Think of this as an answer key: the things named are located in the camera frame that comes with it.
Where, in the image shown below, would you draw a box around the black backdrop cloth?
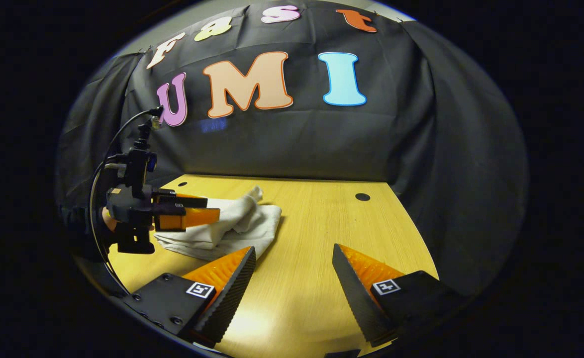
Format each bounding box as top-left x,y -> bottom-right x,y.
56,0 -> 529,299

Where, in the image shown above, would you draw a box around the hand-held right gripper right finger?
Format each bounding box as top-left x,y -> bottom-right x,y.
332,243 -> 467,348

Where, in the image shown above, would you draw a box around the white jeans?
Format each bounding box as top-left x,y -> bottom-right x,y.
154,186 -> 283,262

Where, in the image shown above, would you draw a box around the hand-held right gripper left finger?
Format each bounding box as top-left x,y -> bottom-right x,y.
123,246 -> 257,349

